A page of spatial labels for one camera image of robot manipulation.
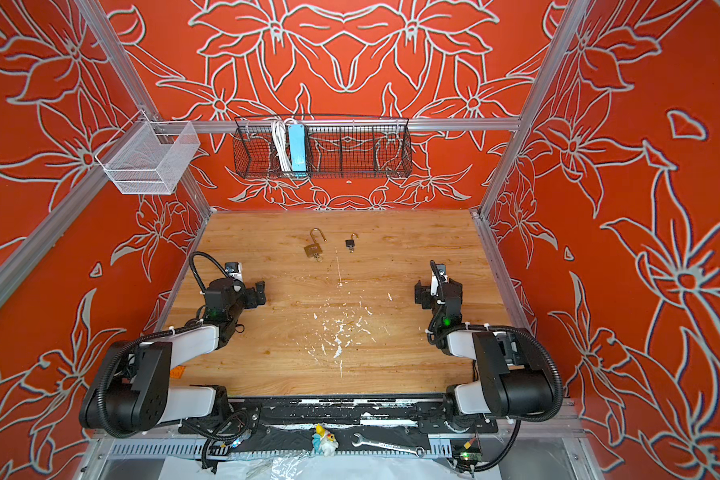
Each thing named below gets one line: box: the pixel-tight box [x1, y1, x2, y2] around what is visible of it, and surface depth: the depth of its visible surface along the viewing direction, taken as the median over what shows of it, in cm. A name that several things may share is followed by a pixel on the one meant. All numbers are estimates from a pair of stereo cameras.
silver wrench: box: [351, 433, 426, 458], surface depth 71 cm
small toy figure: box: [312, 423, 339, 457], surface depth 69 cm
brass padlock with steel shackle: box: [303, 227, 327, 262], surface depth 109 cm
